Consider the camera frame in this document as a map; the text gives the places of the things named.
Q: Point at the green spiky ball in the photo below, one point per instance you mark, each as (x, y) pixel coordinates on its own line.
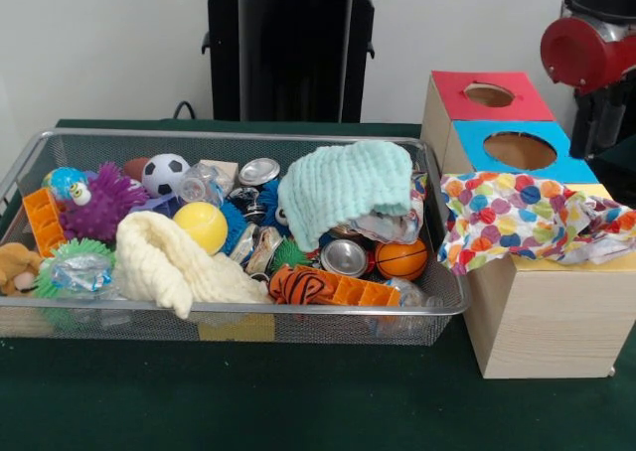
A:
(62, 252)

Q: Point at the shallow clear mesh bin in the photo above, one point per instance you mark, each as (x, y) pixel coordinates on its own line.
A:
(323, 329)

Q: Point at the black and white soccer ball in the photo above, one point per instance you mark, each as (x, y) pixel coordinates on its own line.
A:
(165, 174)

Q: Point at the orange plastic grid tray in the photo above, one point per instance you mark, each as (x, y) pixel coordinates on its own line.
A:
(367, 292)

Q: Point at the mint green knitted cloth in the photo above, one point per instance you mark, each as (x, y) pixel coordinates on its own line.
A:
(343, 183)

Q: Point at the orange tiger plush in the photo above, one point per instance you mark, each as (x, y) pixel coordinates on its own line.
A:
(298, 284)

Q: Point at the wooden box with three holes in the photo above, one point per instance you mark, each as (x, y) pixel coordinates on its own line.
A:
(546, 322)

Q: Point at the cream knitted cloth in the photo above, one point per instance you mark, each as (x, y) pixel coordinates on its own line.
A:
(149, 262)

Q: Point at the orange basketball toy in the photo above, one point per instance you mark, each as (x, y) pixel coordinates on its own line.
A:
(400, 259)

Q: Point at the yellow ball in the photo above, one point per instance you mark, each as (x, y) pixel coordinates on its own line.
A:
(199, 225)

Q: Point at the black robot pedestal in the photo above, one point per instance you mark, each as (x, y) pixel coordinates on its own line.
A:
(298, 63)

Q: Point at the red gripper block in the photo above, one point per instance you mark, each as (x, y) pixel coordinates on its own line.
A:
(576, 53)

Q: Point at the dark green side table cloth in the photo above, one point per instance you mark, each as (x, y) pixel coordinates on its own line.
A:
(621, 170)

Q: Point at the multicolour dotted cloth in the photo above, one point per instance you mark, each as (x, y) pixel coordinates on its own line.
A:
(606, 237)
(497, 217)

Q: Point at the purple spiky toy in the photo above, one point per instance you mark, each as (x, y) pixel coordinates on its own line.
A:
(104, 207)

